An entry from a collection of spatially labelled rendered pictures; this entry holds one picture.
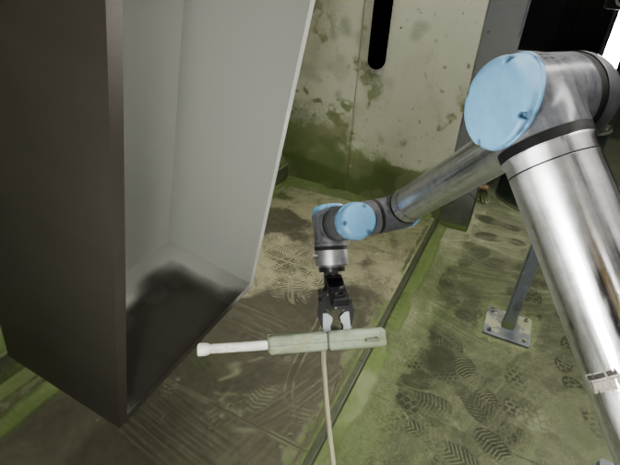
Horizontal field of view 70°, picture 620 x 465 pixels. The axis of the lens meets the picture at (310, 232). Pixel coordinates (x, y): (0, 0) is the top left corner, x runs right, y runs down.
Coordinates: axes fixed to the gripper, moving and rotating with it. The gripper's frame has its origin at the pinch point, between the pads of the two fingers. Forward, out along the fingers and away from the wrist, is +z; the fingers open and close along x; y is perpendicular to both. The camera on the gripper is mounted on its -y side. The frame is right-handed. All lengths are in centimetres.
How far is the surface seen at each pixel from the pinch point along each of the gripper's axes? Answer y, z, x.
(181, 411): 43, 29, 49
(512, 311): 67, 8, -92
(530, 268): 53, -11, -93
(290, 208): 164, -51, -4
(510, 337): 68, 19, -91
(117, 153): -53, -40, 39
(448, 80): 108, -113, -90
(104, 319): -31, -14, 49
